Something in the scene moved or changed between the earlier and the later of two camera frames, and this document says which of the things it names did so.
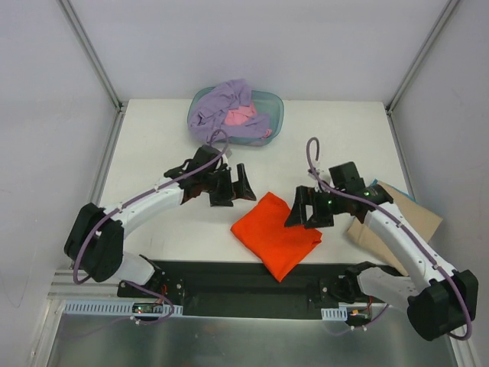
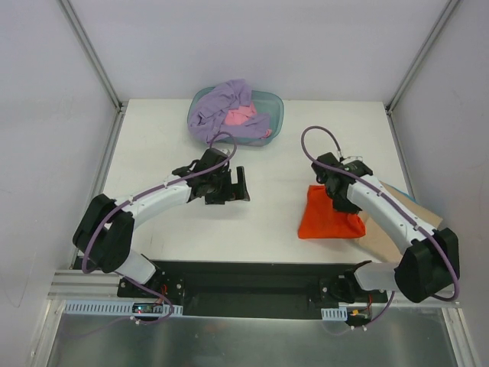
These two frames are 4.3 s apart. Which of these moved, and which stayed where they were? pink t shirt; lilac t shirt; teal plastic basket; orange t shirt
Moved: orange t shirt
Stayed: teal plastic basket; pink t shirt; lilac t shirt
